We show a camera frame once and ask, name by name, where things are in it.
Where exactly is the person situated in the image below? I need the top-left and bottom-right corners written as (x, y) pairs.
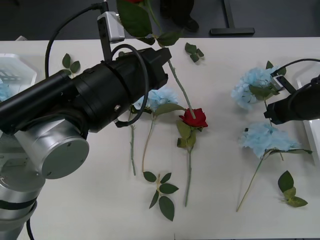
top-left (159, 0), bottom-right (201, 33)

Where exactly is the red rose with green stem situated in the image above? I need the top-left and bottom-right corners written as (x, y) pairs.
top-left (176, 107), bottom-right (209, 208)

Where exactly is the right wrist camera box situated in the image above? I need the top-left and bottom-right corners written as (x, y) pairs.
top-left (269, 73), bottom-right (297, 95)

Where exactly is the pale green thorny flower stem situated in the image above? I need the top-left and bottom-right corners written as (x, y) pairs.
top-left (128, 109), bottom-right (138, 177)

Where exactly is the small crumpled green leaf twig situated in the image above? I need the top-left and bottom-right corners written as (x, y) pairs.
top-left (184, 42), bottom-right (205, 64)

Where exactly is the shallow white box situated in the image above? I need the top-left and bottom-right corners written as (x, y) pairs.
top-left (0, 52), bottom-right (39, 101)
top-left (294, 66), bottom-right (320, 166)

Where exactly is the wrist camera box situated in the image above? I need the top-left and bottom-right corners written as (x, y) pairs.
top-left (96, 10), bottom-right (126, 61)
top-left (269, 73), bottom-right (297, 95)

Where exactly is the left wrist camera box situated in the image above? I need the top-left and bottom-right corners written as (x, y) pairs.
top-left (96, 10), bottom-right (126, 61)

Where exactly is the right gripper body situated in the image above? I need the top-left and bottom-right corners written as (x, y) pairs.
top-left (264, 96), bottom-right (292, 125)

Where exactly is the pale blue flower with stem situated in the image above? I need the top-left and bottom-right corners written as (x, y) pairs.
top-left (0, 79), bottom-right (14, 102)
top-left (236, 121), bottom-right (314, 213)
top-left (229, 66), bottom-right (281, 126)
top-left (134, 87), bottom-right (187, 175)

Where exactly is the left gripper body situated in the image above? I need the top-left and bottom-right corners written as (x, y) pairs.
top-left (129, 48), bottom-right (169, 93)

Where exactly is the yellowish green leaf twig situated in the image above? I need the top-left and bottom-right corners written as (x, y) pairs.
top-left (277, 170), bottom-right (309, 208)

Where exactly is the red rose with large leaves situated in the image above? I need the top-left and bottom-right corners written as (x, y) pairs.
top-left (116, 0), bottom-right (196, 119)

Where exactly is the black stand base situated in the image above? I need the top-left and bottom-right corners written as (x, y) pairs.
top-left (209, 0), bottom-right (256, 36)

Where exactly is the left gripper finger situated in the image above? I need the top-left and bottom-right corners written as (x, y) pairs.
top-left (155, 65), bottom-right (169, 89)
top-left (153, 47), bottom-right (173, 67)

